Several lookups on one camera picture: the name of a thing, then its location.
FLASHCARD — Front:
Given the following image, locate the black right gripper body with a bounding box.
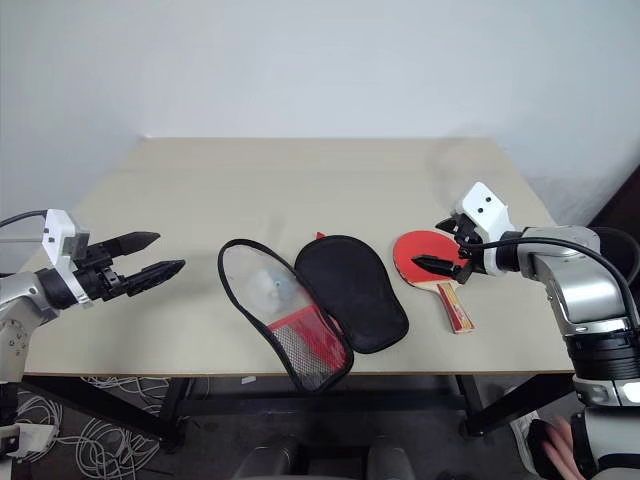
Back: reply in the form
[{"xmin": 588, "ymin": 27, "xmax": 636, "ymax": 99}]
[{"xmin": 447, "ymin": 212, "xmax": 489, "ymax": 287}]

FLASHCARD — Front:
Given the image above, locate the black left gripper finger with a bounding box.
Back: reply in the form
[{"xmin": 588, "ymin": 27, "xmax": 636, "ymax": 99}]
[
  {"xmin": 122, "ymin": 259, "xmax": 187, "ymax": 297},
  {"xmin": 105, "ymin": 230, "xmax": 162, "ymax": 257}
]

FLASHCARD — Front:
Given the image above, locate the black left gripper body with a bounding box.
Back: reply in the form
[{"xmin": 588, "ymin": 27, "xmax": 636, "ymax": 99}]
[{"xmin": 74, "ymin": 238, "xmax": 132, "ymax": 303}]

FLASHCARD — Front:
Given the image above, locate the red table tennis paddle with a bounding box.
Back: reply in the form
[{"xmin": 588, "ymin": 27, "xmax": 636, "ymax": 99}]
[{"xmin": 392, "ymin": 229, "xmax": 477, "ymax": 336}]

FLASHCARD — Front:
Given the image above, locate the red black mesh pouch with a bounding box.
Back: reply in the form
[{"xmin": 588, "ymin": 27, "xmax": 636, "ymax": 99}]
[{"xmin": 216, "ymin": 231, "xmax": 411, "ymax": 396}]

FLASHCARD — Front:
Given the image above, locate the white and blue plush toy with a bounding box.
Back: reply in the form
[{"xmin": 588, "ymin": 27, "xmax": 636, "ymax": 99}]
[{"xmin": 244, "ymin": 267, "xmax": 302, "ymax": 315}]

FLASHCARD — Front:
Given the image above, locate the white power adapter box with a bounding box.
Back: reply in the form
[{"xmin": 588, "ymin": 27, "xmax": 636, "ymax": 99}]
[{"xmin": 0, "ymin": 422, "xmax": 57, "ymax": 460}]

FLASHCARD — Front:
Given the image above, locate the dark rounded shape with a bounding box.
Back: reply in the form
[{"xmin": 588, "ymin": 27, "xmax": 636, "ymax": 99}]
[
  {"xmin": 366, "ymin": 442, "xmax": 417, "ymax": 480},
  {"xmin": 232, "ymin": 438, "xmax": 304, "ymax": 480}
]

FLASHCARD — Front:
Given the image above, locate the black and pink slipper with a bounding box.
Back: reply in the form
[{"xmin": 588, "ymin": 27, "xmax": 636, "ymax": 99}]
[{"xmin": 527, "ymin": 417, "xmax": 581, "ymax": 480}]

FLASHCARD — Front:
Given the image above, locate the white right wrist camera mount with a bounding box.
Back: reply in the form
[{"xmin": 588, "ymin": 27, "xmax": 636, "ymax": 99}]
[{"xmin": 451, "ymin": 181, "xmax": 517, "ymax": 277}]

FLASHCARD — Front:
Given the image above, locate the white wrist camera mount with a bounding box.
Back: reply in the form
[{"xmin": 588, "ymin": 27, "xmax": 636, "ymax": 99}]
[
  {"xmin": 451, "ymin": 181, "xmax": 517, "ymax": 277},
  {"xmin": 41, "ymin": 208, "xmax": 95, "ymax": 307}
]

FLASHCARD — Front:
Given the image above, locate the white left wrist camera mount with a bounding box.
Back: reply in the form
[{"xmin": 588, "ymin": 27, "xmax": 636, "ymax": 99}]
[{"xmin": 41, "ymin": 208, "xmax": 95, "ymax": 307}]

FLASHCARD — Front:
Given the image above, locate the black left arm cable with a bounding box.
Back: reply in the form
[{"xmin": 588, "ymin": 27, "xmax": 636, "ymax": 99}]
[{"xmin": 0, "ymin": 210, "xmax": 51, "ymax": 227}]

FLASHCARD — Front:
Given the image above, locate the black metal table frame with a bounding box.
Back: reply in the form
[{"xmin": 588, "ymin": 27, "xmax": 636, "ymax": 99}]
[{"xmin": 19, "ymin": 372, "xmax": 576, "ymax": 454}]

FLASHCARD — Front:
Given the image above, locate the white floor cable tangle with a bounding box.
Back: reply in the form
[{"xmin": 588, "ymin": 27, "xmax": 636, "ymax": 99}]
[{"xmin": 17, "ymin": 373, "xmax": 169, "ymax": 474}]

